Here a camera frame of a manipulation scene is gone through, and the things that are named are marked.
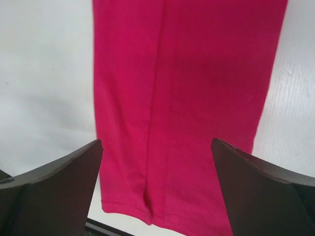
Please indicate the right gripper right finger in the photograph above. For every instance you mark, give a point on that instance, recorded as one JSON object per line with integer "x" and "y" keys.
{"x": 263, "y": 199}

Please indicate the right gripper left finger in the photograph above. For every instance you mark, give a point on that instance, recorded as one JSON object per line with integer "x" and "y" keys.
{"x": 53, "y": 199}

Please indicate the magenta t shirt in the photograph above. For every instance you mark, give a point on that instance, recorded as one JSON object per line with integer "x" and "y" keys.
{"x": 169, "y": 76}

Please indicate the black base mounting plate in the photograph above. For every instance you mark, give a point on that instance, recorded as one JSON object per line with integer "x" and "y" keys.
{"x": 95, "y": 228}

